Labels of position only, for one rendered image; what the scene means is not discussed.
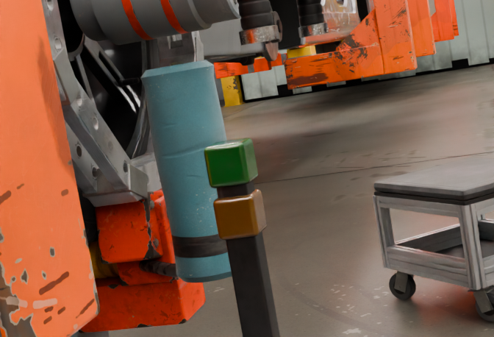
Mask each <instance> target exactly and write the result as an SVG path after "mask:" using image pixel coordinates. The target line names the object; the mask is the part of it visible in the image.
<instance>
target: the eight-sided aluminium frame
mask: <svg viewBox="0 0 494 337"><path fill-rule="evenodd" d="M41 2H42V6H43V13H44V17H45V22H46V28H47V32H48V37H49V44H50V48H51V55H52V60H53V64H54V70H55V74H56V79H57V86H58V90H59V94H60V101H61V105H62V112H63V117H64V121H65V128H66V132H67V136H68V143H69V147H70V151H71V159H72V163H73V167H74V174H75V178H76V184H77V185H78V186H79V187H80V188H81V190H82V195H83V197H85V198H88V199H89V200H90V202H91V203H92V204H93V206H94V207H101V206H106V205H116V204H123V203H128V202H137V201H139V200H141V199H147V198H148V191H158V190H159V189H161V188H162V186H161V182H160V176H159V173H158V169H157V163H156V159H155V156H154V148H153V143H152V139H151V131H150V132H149V137H148V146H147V150H146V153H145V154H144V155H141V156H139V157H136V158H133V159H131V160H130V159H129V157H128V156H127V154H126V153H125V151H124V150H123V148H122V147H121V145H120V144H119V142H118V141H117V139H116V138H115V136H114V135H113V133H112V132H111V130H110V128H109V127H108V126H107V124H106V122H105V121H104V119H103V118H102V117H101V115H100V113H99V112H98V111H97V109H96V107H95V106H94V104H93V103H92V102H91V100H90V98H89V97H88V95H87V94H86V93H85V91H84V89H83V88H82V86H81V85H80V84H79V82H78V80H77V79H76V77H75V75H74V72H73V69H72V67H71V64H70V62H69V59H68V53H67V49H66V45H65V38H64V34H63V30H62V22H61V18H60V11H59V7H58V3H57V0H41ZM181 35H182V40H176V38H175V35H172V36H167V37H163V38H157V42H158V46H159V59H160V68H162V67H166V66H171V65H179V64H184V63H191V62H196V61H201V60H204V46H203V43H202V42H201V40H200V36H199V31H195V32H189V33H184V34H181Z"/></svg>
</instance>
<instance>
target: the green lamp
mask: <svg viewBox="0 0 494 337"><path fill-rule="evenodd" d="M204 158H205V162H206V167H207V174H208V179H209V183H210V187H212V188H223V187H229V186H235V185H245V184H248V183H250V182H251V181H252V180H254V179H255V178H257V176H258V171H257V163H256V158H255V154H254V145H253V141H252V140H251V139H250V138H240V139H234V140H230V141H220V142H216V143H214V144H212V145H210V146H208V147H206V148H205V149H204Z"/></svg>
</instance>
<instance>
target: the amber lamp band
mask: <svg viewBox="0 0 494 337"><path fill-rule="evenodd" d="M213 207H214V212H215V220H216V224H217V228H218V236H219V238H220V239H221V240H224V241H225V240H232V239H239V238H250V237H256V236H258V235H259V234H260V233H261V232H262V231H263V230H264V229H265V228H266V227H267V222H266V218H265V210H264V205H263V200H262V193H261V191H260V190H259V189H255V190H253V191H252V192H251V193H250V194H248V195H244V196H233V197H227V198H221V199H219V198H217V199H215V201H214V202H213Z"/></svg>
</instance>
